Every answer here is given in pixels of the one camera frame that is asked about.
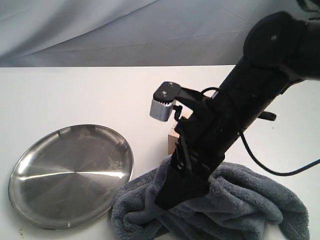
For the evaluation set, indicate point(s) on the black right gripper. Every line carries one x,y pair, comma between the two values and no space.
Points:
204,138

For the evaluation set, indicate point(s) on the light wooden cube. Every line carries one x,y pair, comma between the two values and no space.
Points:
172,139

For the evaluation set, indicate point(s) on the grey fluffy towel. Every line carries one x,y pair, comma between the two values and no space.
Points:
239,204

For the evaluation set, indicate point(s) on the round stainless steel plate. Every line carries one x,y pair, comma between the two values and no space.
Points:
69,177

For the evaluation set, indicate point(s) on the grey backdrop cloth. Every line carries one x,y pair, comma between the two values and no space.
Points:
132,33

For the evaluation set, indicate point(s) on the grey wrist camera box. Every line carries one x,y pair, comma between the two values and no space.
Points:
163,100

